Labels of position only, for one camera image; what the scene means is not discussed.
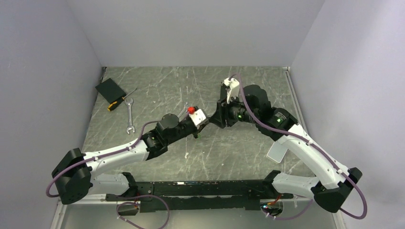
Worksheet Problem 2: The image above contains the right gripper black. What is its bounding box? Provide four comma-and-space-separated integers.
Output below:
209, 92, 259, 128

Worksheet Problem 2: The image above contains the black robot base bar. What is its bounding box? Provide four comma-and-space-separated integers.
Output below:
106, 178, 294, 213

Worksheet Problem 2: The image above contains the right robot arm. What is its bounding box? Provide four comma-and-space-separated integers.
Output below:
210, 84, 362, 213

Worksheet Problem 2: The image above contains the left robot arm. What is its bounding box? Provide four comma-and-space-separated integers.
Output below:
46, 113, 209, 205

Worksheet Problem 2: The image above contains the small silver wrench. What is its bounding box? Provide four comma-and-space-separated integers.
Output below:
178, 102, 189, 118

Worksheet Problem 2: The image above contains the black box on table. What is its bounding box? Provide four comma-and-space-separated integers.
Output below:
219, 83, 227, 101

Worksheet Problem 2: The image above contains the large silver wrench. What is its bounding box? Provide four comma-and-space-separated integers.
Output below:
124, 98, 136, 135

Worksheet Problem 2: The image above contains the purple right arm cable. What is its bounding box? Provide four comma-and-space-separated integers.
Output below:
228, 73, 368, 221

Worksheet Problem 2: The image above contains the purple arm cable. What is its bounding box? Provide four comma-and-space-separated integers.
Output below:
228, 73, 368, 221
46, 114, 192, 198

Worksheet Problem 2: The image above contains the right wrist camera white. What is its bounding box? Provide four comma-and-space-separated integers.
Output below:
223, 77, 240, 104

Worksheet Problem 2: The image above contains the aluminium rail right side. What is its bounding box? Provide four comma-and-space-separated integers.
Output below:
283, 66, 338, 200

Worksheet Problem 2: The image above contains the yellow handled screwdriver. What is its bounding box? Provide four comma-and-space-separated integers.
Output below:
107, 88, 137, 112

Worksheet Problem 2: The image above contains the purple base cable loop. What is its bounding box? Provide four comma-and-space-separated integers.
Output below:
116, 194, 172, 229

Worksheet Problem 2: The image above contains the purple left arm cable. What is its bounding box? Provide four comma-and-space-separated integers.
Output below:
46, 114, 192, 198

